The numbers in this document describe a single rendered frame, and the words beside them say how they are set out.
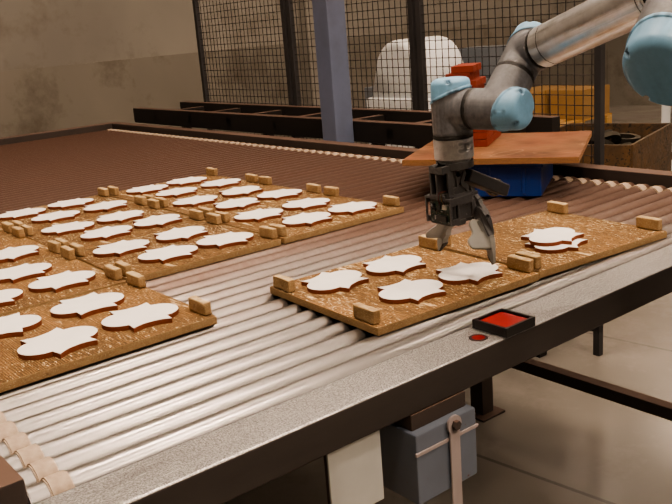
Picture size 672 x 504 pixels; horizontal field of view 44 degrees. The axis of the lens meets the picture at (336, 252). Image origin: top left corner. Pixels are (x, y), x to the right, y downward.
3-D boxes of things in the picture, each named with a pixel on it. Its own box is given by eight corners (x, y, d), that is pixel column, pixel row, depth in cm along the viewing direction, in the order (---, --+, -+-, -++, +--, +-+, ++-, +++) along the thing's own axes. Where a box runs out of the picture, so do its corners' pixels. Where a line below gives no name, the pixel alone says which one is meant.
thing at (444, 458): (485, 494, 137) (482, 393, 133) (425, 530, 129) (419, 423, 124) (436, 470, 146) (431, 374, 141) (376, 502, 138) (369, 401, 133)
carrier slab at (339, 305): (539, 280, 165) (539, 272, 165) (378, 336, 142) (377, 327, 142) (421, 250, 193) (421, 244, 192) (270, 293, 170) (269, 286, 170)
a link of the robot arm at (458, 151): (453, 132, 163) (484, 135, 156) (455, 156, 164) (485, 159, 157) (424, 139, 159) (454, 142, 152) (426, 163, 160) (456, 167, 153)
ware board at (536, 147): (591, 136, 273) (591, 130, 272) (579, 163, 228) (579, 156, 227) (441, 140, 290) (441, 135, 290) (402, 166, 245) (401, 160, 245)
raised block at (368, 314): (381, 323, 144) (380, 308, 143) (373, 326, 143) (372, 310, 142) (360, 315, 149) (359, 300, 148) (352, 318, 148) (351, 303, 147)
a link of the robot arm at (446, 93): (457, 80, 149) (419, 81, 154) (461, 142, 152) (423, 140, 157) (482, 74, 154) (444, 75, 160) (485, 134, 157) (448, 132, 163)
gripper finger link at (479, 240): (475, 271, 157) (452, 228, 159) (497, 263, 160) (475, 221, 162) (484, 264, 154) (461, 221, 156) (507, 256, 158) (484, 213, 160)
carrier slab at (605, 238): (667, 237, 188) (667, 230, 187) (540, 279, 166) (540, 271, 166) (547, 215, 216) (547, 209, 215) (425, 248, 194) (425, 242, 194)
